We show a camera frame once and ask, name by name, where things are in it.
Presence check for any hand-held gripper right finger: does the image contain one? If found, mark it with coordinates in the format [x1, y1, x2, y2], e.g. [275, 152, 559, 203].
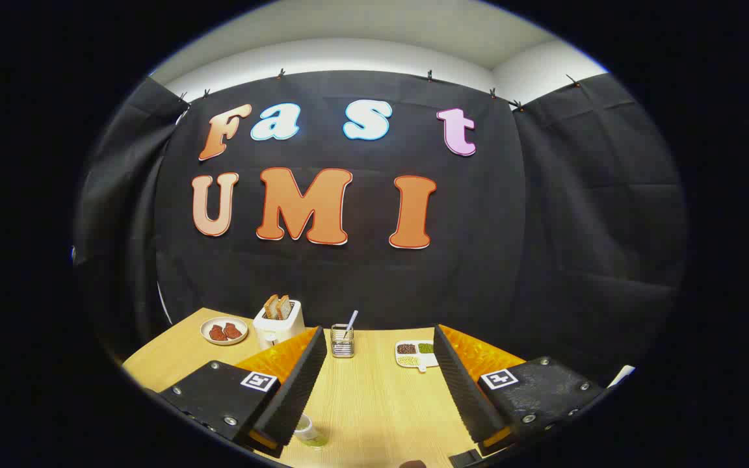
[433, 324, 604, 457]

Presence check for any clear plastic juice bottle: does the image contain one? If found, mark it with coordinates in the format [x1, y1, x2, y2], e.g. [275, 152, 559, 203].
[295, 414, 328, 448]

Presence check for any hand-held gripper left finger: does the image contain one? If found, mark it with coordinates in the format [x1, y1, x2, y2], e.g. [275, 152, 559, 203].
[159, 326, 328, 458]

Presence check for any small round plate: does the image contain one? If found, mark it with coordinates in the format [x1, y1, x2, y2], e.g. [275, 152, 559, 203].
[200, 317, 249, 346]

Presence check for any white toaster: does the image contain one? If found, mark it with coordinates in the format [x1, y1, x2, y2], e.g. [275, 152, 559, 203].
[253, 300, 306, 350]

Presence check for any wooden table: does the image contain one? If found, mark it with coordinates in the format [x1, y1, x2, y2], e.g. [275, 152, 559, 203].
[121, 307, 528, 468]

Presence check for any glass straw holder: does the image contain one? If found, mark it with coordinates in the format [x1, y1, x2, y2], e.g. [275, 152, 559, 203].
[331, 324, 355, 358]

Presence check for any white divided dish with beans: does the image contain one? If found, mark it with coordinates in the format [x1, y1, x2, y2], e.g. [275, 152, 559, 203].
[395, 340, 440, 372]

